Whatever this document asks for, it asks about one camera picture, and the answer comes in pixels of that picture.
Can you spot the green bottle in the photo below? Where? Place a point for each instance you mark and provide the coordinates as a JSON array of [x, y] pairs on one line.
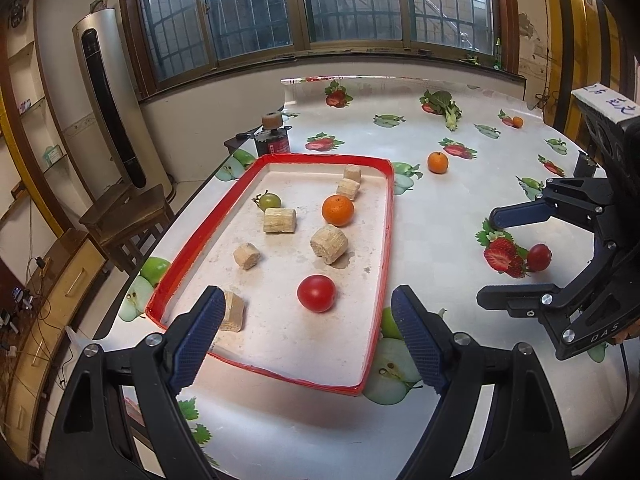
[[497, 55]]

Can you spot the wooden wall shelf unit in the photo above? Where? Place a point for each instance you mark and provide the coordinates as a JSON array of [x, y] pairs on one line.
[[30, 125]]

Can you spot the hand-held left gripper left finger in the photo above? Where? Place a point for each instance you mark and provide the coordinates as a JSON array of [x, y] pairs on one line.
[[197, 340]]

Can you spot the small white packet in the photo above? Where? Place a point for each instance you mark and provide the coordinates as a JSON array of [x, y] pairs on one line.
[[25, 105]]

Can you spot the silver tower air conditioner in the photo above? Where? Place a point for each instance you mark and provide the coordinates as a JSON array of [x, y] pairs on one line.
[[107, 100]]

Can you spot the yellow wooden cabinet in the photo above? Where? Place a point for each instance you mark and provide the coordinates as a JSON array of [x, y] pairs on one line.
[[50, 300]]

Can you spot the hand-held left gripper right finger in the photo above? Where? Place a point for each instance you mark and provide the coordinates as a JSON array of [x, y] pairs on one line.
[[417, 340]]

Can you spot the dark wooden stool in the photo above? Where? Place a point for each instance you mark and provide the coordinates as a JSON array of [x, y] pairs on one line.
[[130, 220]]

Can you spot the bright red tomato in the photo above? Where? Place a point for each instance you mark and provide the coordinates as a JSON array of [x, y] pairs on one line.
[[316, 293]]

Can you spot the barred window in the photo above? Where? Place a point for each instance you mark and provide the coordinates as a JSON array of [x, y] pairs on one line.
[[320, 5]]

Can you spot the small brown box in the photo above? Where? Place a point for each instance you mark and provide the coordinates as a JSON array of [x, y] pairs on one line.
[[17, 189]]

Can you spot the dark red tomato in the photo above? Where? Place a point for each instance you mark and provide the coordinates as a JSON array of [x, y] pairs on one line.
[[539, 256]]

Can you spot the leafy green vegetable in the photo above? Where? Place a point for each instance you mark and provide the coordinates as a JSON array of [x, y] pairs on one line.
[[442, 105]]

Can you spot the large sugarcane piece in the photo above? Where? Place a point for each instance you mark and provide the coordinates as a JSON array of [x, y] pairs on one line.
[[328, 243]]

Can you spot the green tomato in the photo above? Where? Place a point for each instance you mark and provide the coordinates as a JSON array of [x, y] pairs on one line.
[[271, 201]]

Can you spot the green box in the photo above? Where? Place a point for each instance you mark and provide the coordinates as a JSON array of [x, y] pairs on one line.
[[52, 153]]

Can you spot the red-rimmed white tray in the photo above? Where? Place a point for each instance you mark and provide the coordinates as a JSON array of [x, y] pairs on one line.
[[280, 285]]

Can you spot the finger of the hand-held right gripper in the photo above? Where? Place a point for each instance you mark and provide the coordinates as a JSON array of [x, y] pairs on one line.
[[515, 214], [520, 300]]

